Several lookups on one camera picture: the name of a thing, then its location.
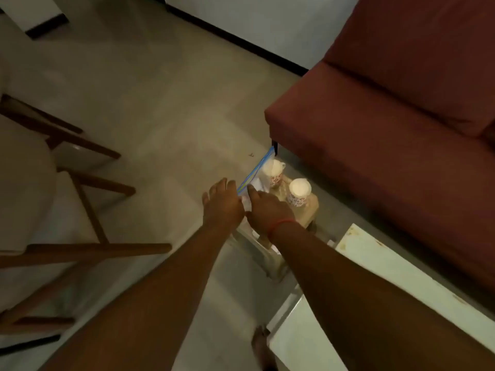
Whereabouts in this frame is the wooden chair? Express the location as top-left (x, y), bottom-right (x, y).
top-left (0, 94), bottom-right (173, 337)

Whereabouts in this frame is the white cup with red print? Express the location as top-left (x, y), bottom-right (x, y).
top-left (262, 158), bottom-right (287, 188)
top-left (286, 178), bottom-right (312, 208)

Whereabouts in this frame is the red thread wristband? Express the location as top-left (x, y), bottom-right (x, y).
top-left (266, 218), bottom-right (301, 242)

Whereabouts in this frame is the person's left forearm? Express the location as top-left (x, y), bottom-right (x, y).
top-left (39, 222), bottom-right (245, 371)

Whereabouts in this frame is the person's right hand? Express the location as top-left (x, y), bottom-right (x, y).
top-left (245, 185), bottom-right (297, 239)

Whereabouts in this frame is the cream chair cushion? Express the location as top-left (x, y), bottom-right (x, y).
top-left (0, 113), bottom-right (101, 255)

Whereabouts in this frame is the red fabric sofa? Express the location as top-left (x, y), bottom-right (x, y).
top-left (264, 0), bottom-right (495, 302)

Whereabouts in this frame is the white plastic stool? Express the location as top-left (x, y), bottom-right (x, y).
top-left (235, 181), bottom-right (321, 283)

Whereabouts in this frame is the clear blue-sealed zip bag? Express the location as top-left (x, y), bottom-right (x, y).
top-left (236, 146), bottom-right (276, 211)

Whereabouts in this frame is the person's left hand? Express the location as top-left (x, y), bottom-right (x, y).
top-left (201, 177), bottom-right (246, 229)

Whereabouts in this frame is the person's bare foot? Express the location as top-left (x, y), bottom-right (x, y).
top-left (251, 325), bottom-right (279, 371)

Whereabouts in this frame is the person's right forearm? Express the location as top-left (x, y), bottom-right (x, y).
top-left (269, 223), bottom-right (495, 371)

